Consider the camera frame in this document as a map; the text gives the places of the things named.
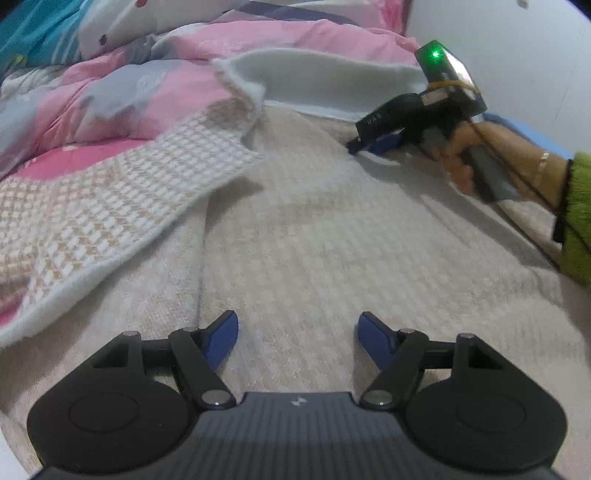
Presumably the turquoise printed blanket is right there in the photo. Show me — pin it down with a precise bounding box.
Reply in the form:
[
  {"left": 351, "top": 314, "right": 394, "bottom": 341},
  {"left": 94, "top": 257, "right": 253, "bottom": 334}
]
[{"left": 0, "top": 0, "right": 88, "bottom": 79}]

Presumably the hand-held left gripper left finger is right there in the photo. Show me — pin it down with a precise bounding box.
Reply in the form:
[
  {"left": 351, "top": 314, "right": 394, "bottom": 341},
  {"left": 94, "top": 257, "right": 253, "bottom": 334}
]
[{"left": 92, "top": 309, "right": 240, "bottom": 411}]

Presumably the beige houndstooth coat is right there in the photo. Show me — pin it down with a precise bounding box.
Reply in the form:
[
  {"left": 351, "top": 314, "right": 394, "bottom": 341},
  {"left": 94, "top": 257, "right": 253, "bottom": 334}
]
[{"left": 0, "top": 48, "right": 591, "bottom": 480}]

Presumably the pink patterned duvet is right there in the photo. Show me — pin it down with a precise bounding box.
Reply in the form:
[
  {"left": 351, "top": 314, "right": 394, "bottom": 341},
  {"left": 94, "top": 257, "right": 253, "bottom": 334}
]
[{"left": 0, "top": 0, "right": 421, "bottom": 185}]

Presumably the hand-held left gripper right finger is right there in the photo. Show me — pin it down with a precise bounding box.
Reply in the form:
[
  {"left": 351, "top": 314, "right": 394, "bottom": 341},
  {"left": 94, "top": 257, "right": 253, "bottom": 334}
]
[{"left": 358, "top": 311, "right": 504, "bottom": 411}]

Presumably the person's right forearm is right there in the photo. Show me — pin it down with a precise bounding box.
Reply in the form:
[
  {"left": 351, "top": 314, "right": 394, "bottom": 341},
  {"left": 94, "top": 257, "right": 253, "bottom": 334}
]
[{"left": 480, "top": 122, "right": 591, "bottom": 287}]

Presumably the person's right hand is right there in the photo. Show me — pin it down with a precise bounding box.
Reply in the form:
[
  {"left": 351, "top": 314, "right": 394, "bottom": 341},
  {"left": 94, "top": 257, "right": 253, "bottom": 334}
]
[{"left": 438, "top": 121, "right": 497, "bottom": 195}]

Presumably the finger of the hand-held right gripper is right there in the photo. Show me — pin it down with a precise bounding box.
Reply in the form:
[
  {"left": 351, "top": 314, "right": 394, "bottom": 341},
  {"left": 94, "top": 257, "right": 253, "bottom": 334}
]
[
  {"left": 345, "top": 129, "right": 407, "bottom": 157},
  {"left": 355, "top": 93, "right": 428, "bottom": 137}
]

